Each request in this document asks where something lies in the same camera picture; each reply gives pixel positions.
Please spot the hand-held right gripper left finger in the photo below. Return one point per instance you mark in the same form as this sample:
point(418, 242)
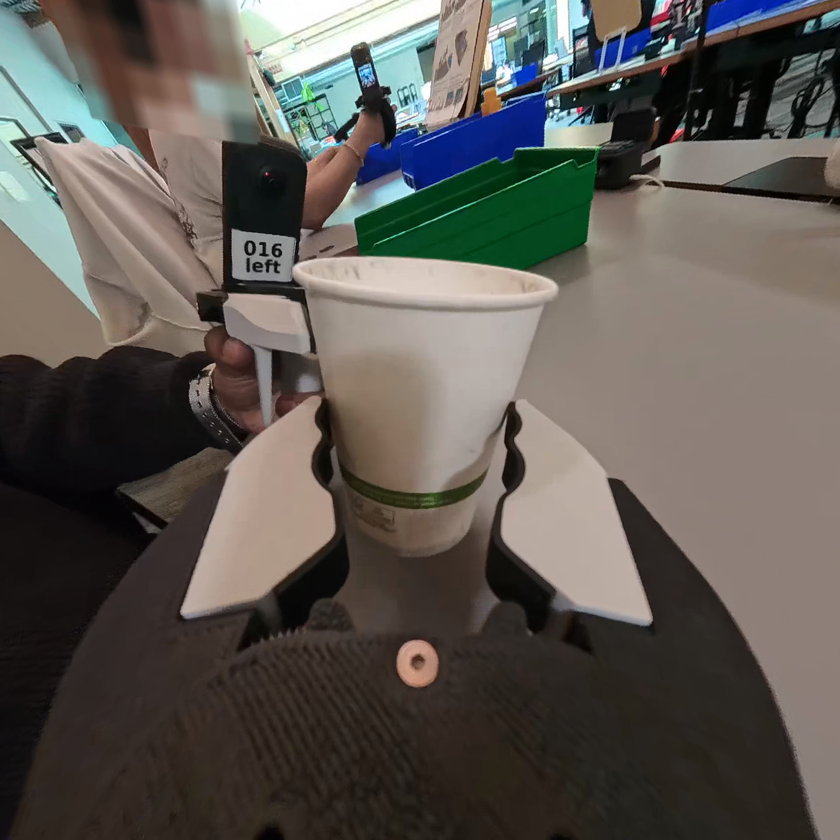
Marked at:
point(262, 525)

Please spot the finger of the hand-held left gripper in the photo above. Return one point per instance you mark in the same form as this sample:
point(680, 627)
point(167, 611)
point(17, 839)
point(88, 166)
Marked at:
point(262, 321)

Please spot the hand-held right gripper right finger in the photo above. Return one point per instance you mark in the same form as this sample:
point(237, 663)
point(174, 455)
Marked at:
point(571, 525)

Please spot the person's left hand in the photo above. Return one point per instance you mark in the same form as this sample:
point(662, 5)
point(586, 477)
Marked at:
point(233, 374)

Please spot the silver mesh wristwatch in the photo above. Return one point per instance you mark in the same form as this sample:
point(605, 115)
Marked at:
point(210, 420)

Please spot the blue plastic bin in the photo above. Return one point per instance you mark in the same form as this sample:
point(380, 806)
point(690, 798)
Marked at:
point(472, 148)
point(387, 161)

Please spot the green plastic bin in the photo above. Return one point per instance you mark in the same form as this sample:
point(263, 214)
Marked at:
point(472, 223)

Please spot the person's dark clothing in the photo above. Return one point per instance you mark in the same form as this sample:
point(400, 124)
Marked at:
point(52, 590)

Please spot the wooden document stand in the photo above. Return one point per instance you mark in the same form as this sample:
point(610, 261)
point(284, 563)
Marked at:
point(459, 59)

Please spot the black power box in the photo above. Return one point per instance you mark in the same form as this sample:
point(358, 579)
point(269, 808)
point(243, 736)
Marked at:
point(620, 164)

